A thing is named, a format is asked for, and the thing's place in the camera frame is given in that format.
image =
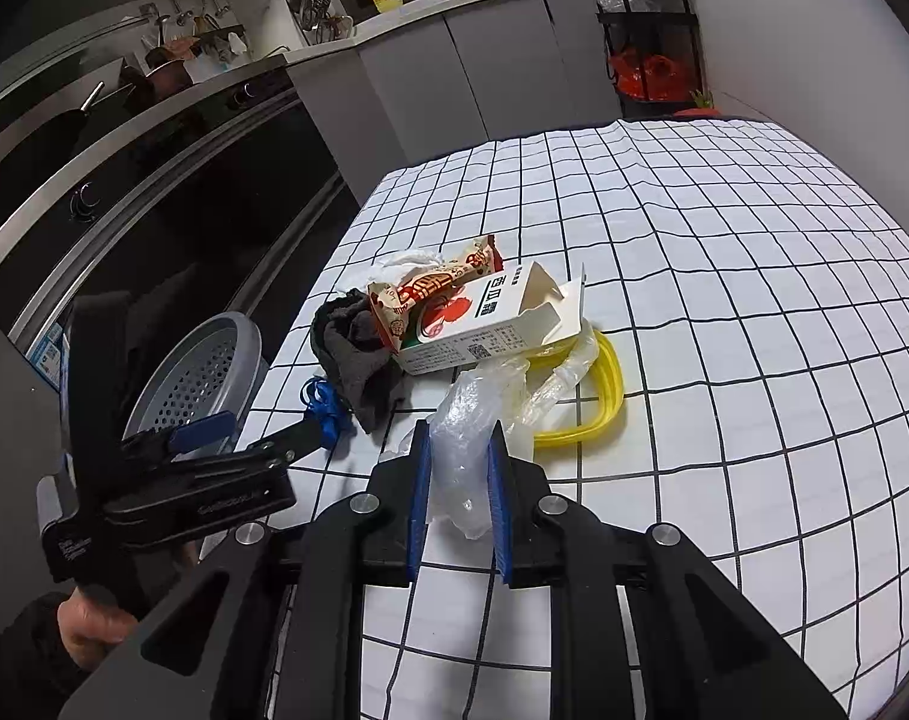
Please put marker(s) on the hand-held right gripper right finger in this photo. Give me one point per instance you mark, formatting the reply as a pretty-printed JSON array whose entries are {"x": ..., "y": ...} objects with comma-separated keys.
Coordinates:
[{"x": 499, "y": 514}]

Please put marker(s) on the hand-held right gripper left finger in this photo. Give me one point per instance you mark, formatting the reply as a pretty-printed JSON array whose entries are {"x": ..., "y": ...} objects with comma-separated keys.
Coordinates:
[{"x": 420, "y": 499}]

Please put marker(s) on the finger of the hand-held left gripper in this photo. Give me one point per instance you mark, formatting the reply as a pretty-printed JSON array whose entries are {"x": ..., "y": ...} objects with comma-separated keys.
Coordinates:
[
  {"x": 199, "y": 431},
  {"x": 297, "y": 439}
]

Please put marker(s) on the blue ribbon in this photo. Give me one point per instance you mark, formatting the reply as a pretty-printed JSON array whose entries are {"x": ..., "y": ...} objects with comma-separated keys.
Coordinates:
[{"x": 315, "y": 396}]

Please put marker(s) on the grey perforated basket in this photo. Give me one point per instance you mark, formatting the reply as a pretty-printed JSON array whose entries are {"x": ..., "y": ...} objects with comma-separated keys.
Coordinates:
[{"x": 192, "y": 382}]

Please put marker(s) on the clear plastic wrap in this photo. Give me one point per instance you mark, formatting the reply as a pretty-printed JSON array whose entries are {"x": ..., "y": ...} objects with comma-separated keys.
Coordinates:
[{"x": 469, "y": 412}]

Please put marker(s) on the red and white snack wrapper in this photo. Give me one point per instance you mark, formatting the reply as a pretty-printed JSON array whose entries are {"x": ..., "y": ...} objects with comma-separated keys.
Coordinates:
[{"x": 424, "y": 292}]

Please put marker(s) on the white paper carton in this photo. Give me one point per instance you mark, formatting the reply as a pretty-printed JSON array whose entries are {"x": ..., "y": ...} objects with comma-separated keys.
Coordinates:
[{"x": 499, "y": 315}]

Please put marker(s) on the person's left forearm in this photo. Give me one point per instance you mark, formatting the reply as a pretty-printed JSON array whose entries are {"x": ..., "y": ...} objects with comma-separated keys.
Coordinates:
[{"x": 15, "y": 660}]

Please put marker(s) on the person's left hand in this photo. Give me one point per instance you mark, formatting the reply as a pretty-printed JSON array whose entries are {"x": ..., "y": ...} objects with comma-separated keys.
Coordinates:
[{"x": 90, "y": 626}]

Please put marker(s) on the dark grey cloth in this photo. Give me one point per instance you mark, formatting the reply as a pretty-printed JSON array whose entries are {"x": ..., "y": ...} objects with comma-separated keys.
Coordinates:
[{"x": 360, "y": 360}]

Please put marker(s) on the crumpled white tissue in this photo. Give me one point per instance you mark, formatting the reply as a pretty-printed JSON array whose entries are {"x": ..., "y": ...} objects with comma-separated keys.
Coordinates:
[{"x": 405, "y": 262}]

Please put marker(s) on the black built-in oven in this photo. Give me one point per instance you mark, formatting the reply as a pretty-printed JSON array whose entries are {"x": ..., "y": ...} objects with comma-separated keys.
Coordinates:
[{"x": 162, "y": 187}]

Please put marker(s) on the black wok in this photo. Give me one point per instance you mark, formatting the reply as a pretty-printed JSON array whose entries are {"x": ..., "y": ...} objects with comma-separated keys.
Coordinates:
[{"x": 49, "y": 127}]

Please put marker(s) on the copper pot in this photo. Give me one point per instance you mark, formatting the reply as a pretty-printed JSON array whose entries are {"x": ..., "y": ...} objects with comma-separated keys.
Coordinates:
[{"x": 171, "y": 60}]

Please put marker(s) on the hanging kitchen utensils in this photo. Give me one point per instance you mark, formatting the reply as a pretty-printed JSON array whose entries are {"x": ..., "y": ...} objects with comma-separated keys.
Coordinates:
[{"x": 192, "y": 11}]

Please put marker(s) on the grey kitchen cabinet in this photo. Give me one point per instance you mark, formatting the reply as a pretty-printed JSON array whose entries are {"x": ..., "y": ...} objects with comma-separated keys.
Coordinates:
[{"x": 499, "y": 75}]

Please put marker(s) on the red bag with green leaves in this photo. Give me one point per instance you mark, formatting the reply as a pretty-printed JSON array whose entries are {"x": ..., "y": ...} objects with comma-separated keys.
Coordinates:
[{"x": 698, "y": 106}]

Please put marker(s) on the red plastic bag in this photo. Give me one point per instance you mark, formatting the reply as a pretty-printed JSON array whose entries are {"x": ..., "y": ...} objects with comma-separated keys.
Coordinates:
[{"x": 653, "y": 75}]

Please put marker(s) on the black metal rack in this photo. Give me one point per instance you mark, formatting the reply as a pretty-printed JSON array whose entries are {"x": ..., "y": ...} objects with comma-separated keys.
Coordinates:
[{"x": 679, "y": 15}]

